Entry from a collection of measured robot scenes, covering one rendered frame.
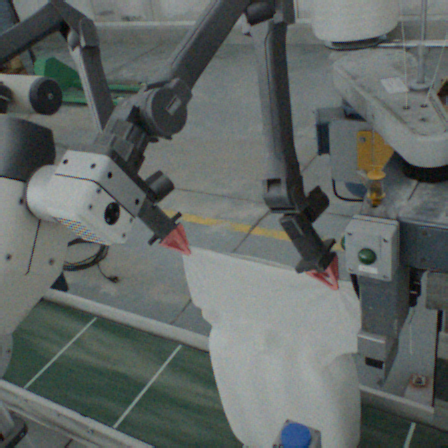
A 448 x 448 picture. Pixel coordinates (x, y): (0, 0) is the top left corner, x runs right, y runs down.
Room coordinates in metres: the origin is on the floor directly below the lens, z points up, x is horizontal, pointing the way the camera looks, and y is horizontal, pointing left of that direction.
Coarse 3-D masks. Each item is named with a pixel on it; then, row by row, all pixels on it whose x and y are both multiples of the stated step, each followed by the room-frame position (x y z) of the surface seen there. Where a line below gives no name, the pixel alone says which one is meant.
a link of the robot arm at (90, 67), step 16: (80, 32) 1.44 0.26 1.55; (96, 32) 1.45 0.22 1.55; (80, 48) 1.43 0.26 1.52; (96, 48) 1.45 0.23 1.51; (80, 64) 1.43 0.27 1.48; (96, 64) 1.43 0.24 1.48; (96, 80) 1.40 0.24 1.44; (96, 96) 1.38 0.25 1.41; (96, 112) 1.36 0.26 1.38; (112, 112) 1.37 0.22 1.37; (96, 128) 1.35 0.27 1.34
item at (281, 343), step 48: (192, 288) 1.20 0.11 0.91; (240, 288) 1.11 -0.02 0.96; (288, 288) 1.03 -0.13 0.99; (240, 336) 1.08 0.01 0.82; (288, 336) 1.03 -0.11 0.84; (336, 336) 0.97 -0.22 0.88; (240, 384) 1.06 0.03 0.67; (288, 384) 0.97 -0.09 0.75; (336, 384) 0.93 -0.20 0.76; (240, 432) 1.07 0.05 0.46; (336, 432) 0.91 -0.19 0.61
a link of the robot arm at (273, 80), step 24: (288, 0) 1.15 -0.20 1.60; (264, 24) 1.14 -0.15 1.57; (288, 24) 1.13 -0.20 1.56; (264, 48) 1.13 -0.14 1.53; (264, 72) 1.11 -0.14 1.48; (264, 96) 1.10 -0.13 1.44; (288, 96) 1.10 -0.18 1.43; (264, 120) 1.08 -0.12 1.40; (288, 120) 1.08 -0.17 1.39; (264, 144) 1.07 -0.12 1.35; (288, 144) 1.05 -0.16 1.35; (264, 168) 1.05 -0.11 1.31; (288, 168) 1.02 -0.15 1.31; (264, 192) 1.03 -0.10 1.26; (288, 192) 0.99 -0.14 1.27
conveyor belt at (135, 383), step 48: (48, 336) 1.74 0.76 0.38; (96, 336) 1.69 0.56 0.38; (144, 336) 1.64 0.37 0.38; (48, 384) 1.48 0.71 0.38; (96, 384) 1.44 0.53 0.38; (144, 384) 1.40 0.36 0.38; (192, 384) 1.36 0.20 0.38; (144, 432) 1.20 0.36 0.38; (192, 432) 1.17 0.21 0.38; (384, 432) 1.05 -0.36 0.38; (432, 432) 1.02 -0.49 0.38
